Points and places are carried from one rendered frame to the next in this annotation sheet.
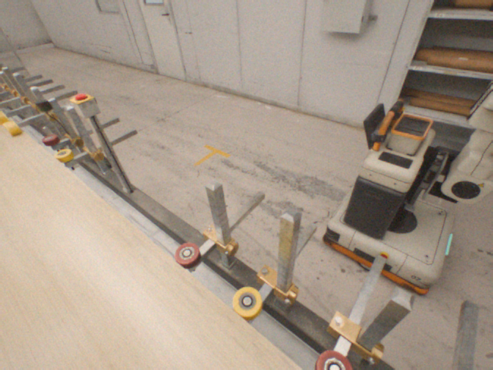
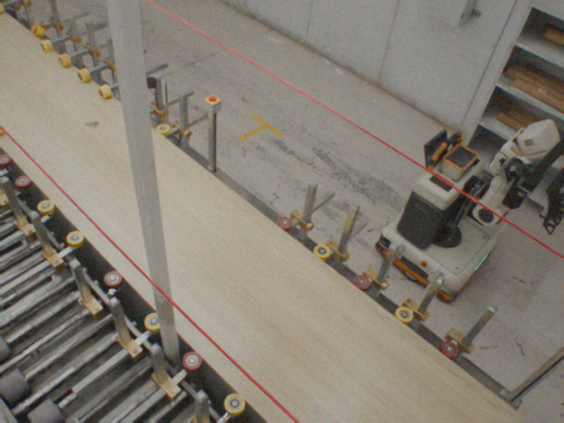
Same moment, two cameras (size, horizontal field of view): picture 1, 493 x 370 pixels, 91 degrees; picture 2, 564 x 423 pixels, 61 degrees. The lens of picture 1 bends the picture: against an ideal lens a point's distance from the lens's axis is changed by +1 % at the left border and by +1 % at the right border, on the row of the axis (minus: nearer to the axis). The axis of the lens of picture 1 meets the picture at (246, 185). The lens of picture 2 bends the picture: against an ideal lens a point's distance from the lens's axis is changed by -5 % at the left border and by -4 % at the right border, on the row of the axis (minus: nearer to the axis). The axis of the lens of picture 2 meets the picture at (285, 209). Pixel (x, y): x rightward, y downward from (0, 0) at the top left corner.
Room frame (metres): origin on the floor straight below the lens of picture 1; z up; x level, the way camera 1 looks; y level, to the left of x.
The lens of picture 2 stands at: (-1.22, 0.38, 2.82)
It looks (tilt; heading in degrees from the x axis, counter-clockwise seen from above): 47 degrees down; 355
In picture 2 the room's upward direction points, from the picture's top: 9 degrees clockwise
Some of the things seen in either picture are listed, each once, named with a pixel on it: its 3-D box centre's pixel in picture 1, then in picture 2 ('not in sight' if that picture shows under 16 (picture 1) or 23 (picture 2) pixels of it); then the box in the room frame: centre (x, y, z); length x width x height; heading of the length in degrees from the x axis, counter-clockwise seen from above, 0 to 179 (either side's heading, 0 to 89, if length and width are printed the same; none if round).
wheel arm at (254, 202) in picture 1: (229, 227); (307, 212); (0.59, 0.08, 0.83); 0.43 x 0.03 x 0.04; 138
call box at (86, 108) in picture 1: (86, 106); (212, 105); (1.00, 0.65, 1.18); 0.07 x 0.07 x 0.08; 48
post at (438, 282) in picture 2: not in sight; (423, 307); (0.01, -0.47, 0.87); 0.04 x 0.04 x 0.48; 48
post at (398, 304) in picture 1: (368, 336); (382, 275); (0.18, -0.28, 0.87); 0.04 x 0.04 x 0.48; 48
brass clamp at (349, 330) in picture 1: (354, 337); (375, 278); (0.20, -0.26, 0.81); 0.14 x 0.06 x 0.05; 48
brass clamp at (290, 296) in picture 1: (277, 284); (337, 250); (0.36, -0.08, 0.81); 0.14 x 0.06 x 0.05; 48
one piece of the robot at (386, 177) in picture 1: (394, 176); (446, 195); (1.07, -0.90, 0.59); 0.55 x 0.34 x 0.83; 138
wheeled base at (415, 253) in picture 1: (386, 227); (436, 243); (1.01, -0.97, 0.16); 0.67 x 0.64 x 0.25; 48
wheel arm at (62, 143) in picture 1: (87, 132); (166, 104); (1.44, 1.00, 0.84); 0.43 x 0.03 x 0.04; 138
